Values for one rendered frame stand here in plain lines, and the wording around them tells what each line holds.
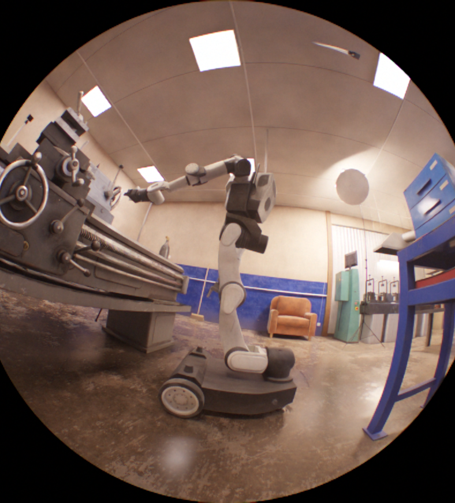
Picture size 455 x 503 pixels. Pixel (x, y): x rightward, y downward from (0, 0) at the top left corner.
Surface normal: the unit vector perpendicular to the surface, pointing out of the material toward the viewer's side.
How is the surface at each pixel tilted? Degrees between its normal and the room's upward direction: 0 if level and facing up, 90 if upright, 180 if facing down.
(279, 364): 90
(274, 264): 90
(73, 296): 90
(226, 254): 113
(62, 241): 90
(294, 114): 180
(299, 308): 99
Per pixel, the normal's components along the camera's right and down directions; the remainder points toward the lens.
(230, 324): -0.11, 0.13
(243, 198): -0.40, -0.19
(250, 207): -0.44, 0.05
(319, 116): -0.18, 0.94
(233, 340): 0.01, -0.29
